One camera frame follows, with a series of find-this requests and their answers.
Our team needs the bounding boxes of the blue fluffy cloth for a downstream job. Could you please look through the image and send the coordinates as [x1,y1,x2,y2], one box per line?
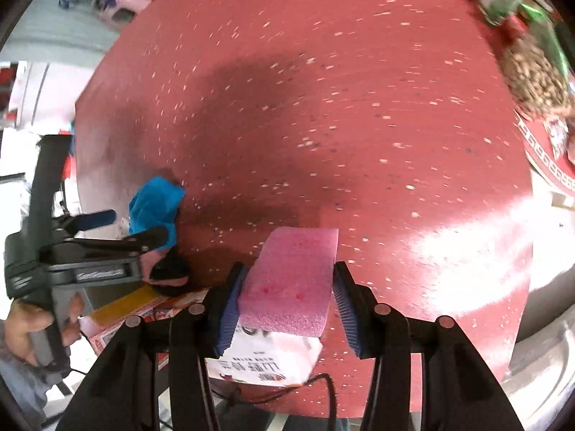
[129,176,186,252]

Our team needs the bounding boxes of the grey curved surface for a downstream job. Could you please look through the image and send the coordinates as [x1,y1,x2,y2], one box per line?
[503,269,575,414]

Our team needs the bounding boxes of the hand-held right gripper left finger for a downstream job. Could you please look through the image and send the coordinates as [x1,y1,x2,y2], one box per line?
[56,261,249,431]

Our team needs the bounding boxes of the person's left forearm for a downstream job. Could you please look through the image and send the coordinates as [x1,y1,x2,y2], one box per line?
[0,321,73,427]

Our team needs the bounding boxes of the yellow sponge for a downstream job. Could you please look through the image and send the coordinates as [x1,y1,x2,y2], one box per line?
[92,285,158,328]

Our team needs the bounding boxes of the grey green container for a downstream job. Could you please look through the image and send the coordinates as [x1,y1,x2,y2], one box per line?
[478,0,522,25]

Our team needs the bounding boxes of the snack packets at table edge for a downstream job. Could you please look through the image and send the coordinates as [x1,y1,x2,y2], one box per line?
[498,36,573,120]

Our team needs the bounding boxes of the red patterned tray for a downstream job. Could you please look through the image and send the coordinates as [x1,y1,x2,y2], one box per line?
[512,108,575,194]

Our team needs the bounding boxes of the pink and white cardboard box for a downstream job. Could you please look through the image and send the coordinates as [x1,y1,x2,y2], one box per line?
[81,287,324,387]

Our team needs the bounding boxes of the pink sponge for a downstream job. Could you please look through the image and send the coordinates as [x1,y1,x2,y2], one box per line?
[238,227,340,338]

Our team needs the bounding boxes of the green packet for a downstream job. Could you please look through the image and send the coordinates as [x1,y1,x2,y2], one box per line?
[516,0,571,77]

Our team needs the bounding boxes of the black and pink fabric item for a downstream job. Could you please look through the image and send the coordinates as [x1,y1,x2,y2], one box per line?
[144,249,192,288]

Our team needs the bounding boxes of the person's left hand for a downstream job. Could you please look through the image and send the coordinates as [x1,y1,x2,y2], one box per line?
[0,293,86,366]

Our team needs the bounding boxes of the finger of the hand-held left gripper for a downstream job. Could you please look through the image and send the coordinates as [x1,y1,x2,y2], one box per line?
[78,227,169,259]
[56,209,116,237]

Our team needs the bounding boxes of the white cabinet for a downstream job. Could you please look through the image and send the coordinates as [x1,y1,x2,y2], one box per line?
[0,60,91,176]

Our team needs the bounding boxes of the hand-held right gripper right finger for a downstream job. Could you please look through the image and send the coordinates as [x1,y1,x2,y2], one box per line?
[331,260,526,431]

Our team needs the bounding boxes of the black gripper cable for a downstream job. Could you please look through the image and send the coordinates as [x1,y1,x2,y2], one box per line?
[211,372,337,431]

